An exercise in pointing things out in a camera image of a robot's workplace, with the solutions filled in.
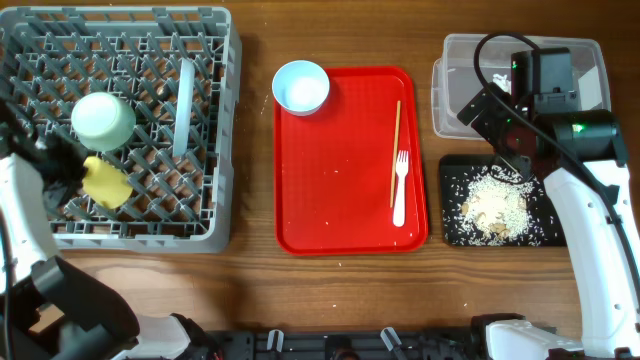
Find yellow plastic cup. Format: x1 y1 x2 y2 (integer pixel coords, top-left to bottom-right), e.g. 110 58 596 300
82 156 133 209

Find green bowl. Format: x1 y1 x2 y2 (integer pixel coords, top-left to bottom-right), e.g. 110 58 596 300
71 92 136 152

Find rice and food scraps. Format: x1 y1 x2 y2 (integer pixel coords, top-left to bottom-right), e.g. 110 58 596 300
452 167 556 247

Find white plastic fork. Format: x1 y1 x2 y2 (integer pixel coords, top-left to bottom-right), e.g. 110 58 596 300
392 150 409 227

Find wooden chopstick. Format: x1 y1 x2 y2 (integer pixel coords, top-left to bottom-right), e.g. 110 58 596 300
390 100 402 207

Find large light blue plate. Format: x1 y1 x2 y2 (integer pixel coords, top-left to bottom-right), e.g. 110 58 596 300
173 59 195 157

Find small light blue bowl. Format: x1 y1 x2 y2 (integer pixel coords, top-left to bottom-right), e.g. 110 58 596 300
272 60 330 116

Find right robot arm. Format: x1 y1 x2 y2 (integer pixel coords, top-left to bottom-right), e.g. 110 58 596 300
457 83 639 359

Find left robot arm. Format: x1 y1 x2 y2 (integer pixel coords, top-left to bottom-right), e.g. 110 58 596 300
1 101 224 359

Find clear plastic waste bin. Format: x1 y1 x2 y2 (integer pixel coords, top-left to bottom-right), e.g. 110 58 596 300
431 34 611 140

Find grey plastic dishwasher rack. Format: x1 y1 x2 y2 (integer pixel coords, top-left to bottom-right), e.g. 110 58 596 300
1 6 242 253

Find black plastic tray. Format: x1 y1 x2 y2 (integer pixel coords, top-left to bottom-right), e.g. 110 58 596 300
438 153 569 248

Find red plastic serving tray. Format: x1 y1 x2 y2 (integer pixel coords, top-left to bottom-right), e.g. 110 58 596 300
273 66 429 256

